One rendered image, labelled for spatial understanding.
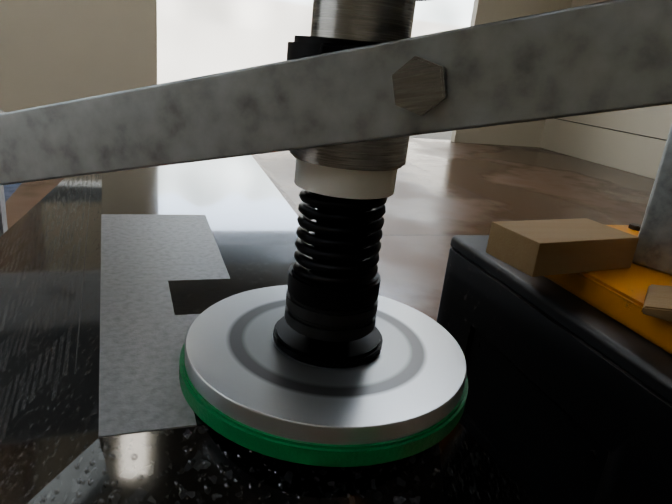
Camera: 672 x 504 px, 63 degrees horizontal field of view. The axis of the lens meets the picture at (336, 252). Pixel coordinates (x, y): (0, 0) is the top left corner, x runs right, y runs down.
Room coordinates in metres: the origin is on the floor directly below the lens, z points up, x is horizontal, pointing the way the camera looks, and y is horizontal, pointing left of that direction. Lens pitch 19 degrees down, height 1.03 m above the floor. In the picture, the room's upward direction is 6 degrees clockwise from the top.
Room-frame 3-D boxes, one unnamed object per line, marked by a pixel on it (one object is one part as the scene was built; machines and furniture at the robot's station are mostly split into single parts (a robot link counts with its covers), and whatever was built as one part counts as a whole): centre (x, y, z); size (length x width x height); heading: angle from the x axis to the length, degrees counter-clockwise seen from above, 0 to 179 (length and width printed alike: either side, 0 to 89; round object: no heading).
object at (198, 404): (0.38, 0.00, 0.82); 0.22 x 0.22 x 0.04
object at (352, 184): (0.38, 0.00, 0.97); 0.07 x 0.07 x 0.04
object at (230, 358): (0.38, 0.00, 0.82); 0.21 x 0.21 x 0.01
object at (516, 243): (0.80, -0.34, 0.81); 0.20 x 0.10 x 0.05; 117
